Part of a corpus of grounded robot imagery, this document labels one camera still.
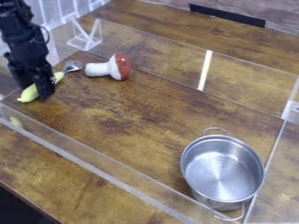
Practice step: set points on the stainless steel pot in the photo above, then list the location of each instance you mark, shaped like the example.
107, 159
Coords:
225, 173

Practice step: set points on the clear acrylic barrier wall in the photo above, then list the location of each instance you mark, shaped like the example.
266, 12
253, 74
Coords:
93, 156

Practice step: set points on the clear acrylic triangle bracket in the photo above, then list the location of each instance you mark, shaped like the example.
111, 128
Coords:
85, 40

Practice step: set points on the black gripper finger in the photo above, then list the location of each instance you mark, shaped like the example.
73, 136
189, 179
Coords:
23, 75
45, 81

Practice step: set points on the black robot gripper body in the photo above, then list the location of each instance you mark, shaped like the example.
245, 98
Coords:
23, 36

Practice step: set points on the black strip on table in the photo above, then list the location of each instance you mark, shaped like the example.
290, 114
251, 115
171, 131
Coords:
247, 20

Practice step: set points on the red and white toy mushroom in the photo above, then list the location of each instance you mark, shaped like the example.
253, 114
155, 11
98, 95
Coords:
118, 67

